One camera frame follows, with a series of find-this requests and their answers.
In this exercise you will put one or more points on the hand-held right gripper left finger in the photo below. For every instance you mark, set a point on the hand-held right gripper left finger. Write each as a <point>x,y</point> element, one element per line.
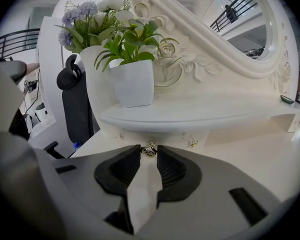
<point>115,174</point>

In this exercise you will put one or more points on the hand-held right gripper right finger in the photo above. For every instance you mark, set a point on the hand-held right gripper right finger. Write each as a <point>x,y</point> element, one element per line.
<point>190,184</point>

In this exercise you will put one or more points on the white drawer with metal knob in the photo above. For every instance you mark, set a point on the white drawer with metal knob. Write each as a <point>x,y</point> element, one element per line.
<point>144,181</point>

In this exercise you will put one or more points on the another person's forearm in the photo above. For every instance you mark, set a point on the another person's forearm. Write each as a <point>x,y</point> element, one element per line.
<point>33,66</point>

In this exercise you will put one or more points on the white carved dressing table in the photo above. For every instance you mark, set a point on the white carved dressing table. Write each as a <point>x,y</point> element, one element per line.
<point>240,146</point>

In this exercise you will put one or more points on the floral ceramic knob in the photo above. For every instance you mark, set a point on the floral ceramic knob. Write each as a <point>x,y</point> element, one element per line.
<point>193,143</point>

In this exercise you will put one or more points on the blue cap water bottle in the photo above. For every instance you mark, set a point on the blue cap water bottle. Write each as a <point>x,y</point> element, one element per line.
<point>76,146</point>

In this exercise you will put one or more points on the black office chair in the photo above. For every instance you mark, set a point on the black office chair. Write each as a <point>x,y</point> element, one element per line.
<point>76,109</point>

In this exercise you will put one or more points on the white square plant pot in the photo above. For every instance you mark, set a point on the white square plant pot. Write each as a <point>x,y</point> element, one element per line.
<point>132,84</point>

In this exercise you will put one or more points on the tall white vase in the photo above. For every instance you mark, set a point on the tall white vase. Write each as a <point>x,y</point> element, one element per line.
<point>96,84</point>

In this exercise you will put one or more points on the white waste bin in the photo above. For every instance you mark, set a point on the white waste bin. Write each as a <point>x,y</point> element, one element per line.
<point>42,112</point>

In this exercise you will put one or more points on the small green dish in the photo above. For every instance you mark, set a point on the small green dish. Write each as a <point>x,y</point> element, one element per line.
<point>286,99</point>

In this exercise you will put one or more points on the green artificial plant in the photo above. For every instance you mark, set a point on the green artificial plant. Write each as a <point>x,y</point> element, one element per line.
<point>133,39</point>

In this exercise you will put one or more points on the purple and white flower bouquet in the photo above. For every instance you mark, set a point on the purple and white flower bouquet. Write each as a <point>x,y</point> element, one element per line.
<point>90,26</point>

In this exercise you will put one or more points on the black metal railing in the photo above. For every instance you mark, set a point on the black metal railing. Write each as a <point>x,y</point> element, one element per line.
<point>15,40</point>

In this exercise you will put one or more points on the oval mirror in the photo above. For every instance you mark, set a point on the oval mirror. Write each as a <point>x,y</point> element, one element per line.
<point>242,19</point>

